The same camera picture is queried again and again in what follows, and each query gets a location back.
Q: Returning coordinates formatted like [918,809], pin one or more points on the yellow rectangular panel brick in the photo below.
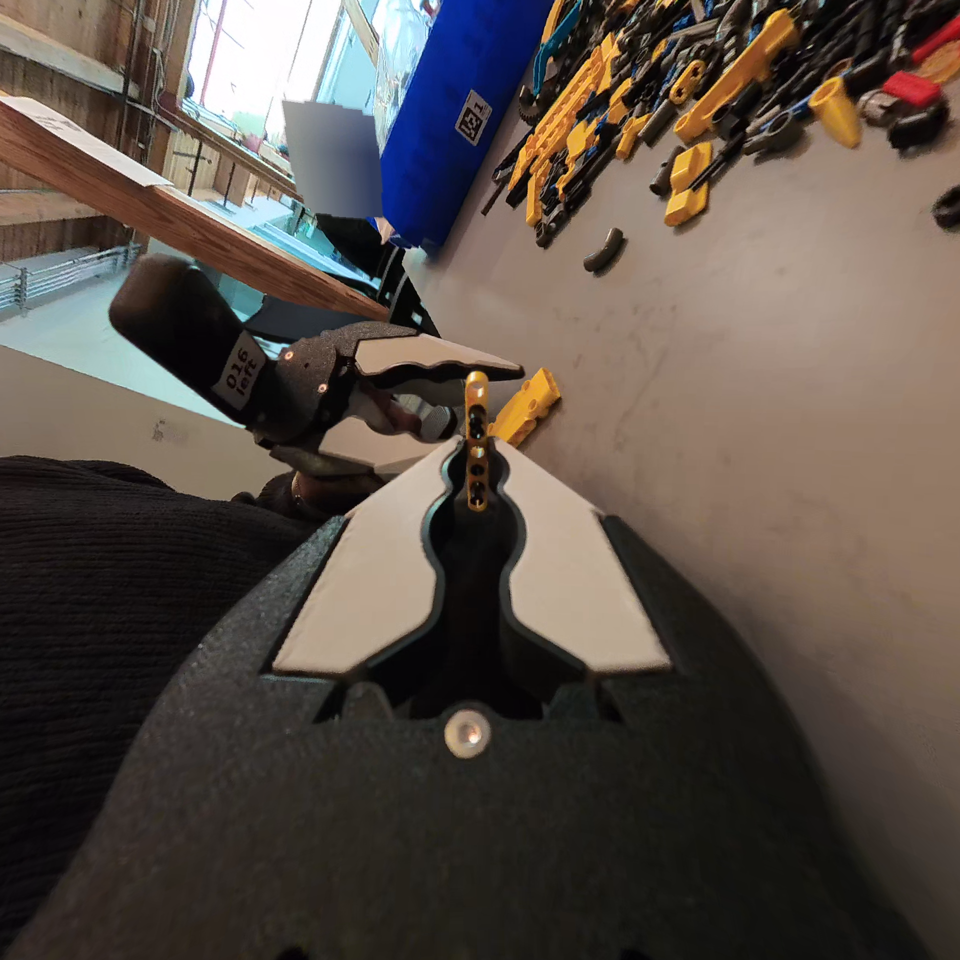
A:
[529,405]

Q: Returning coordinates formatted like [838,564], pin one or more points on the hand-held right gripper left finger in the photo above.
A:
[360,592]

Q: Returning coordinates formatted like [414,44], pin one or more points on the yellow beam with black pins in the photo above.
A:
[477,390]

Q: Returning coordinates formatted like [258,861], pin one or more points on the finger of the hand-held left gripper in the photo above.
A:
[360,446]
[427,352]

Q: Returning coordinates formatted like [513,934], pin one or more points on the black connector pin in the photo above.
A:
[946,208]

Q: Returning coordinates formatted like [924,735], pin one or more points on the grey curved elbow brick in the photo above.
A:
[604,251]

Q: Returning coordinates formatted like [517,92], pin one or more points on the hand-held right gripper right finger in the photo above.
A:
[577,592]

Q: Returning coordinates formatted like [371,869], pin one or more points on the pile of yellow blue bricks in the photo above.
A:
[570,127]

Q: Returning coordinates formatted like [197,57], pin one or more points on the pile of black red pins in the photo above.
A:
[911,90]

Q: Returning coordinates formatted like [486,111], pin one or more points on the clear plastic bag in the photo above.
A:
[401,67]

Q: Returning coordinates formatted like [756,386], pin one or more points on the blue plastic storage bin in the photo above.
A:
[427,180]

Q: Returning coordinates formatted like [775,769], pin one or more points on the person's left hand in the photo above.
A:
[315,495]

